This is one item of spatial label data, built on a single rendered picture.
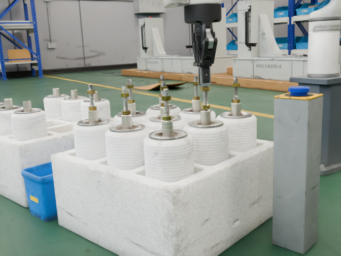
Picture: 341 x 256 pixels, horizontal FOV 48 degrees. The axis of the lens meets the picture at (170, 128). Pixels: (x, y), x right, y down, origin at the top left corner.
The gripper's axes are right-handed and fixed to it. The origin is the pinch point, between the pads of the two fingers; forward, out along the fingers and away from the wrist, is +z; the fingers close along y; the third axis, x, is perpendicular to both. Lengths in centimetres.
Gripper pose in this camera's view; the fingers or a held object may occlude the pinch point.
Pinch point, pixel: (204, 76)
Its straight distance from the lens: 80.9
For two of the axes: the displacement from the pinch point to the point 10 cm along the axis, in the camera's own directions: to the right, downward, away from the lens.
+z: 0.5, 9.8, 2.1
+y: -1.5, -2.0, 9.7
